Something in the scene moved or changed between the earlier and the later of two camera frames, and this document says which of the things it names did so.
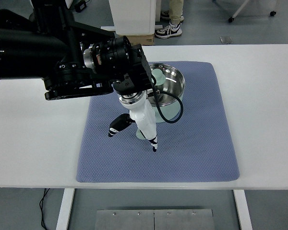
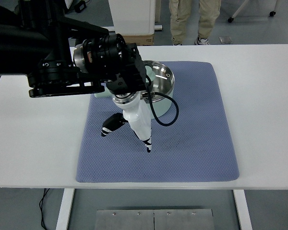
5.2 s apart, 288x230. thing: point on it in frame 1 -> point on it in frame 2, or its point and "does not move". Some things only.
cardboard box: x=144 y=40 does not move
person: x=175 y=15 -> x=179 y=10
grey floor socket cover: x=226 y=40 does not move
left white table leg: x=66 y=204 does not move
